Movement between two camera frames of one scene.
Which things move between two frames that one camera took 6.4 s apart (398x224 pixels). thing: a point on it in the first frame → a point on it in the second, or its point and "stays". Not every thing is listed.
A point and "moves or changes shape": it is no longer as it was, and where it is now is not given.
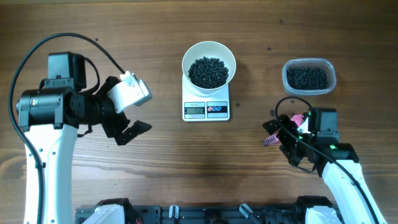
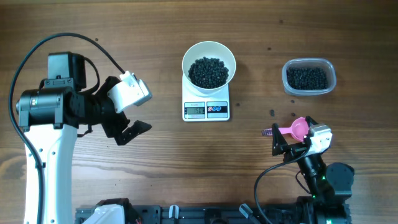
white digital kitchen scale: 196,107 stays
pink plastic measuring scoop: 274,139 moves or changes shape
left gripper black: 112,127 stays
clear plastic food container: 308,76 stays
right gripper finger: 272,126 → 278,142
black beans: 211,73 stays
